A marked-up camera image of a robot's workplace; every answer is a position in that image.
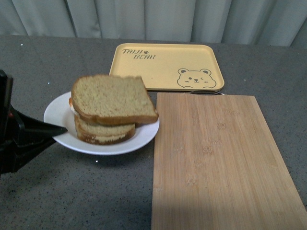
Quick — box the bread slice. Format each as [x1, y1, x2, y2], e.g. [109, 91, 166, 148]
[74, 115, 135, 145]
[71, 74, 158, 125]

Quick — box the bamboo cutting board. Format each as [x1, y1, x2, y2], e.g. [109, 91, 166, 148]
[151, 92, 307, 230]

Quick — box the fried egg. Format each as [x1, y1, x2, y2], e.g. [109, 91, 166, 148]
[69, 97, 77, 115]

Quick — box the metal cutting board handle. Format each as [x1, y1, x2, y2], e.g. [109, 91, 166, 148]
[188, 90, 224, 95]

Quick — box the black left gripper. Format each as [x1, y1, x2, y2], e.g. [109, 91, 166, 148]
[0, 70, 68, 174]

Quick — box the white round plate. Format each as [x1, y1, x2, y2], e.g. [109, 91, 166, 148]
[44, 92, 160, 156]

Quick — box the grey curtain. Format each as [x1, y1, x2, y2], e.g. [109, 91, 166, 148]
[0, 0, 307, 48]

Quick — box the yellow bear tray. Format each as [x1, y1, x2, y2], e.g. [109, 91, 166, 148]
[109, 43, 224, 91]

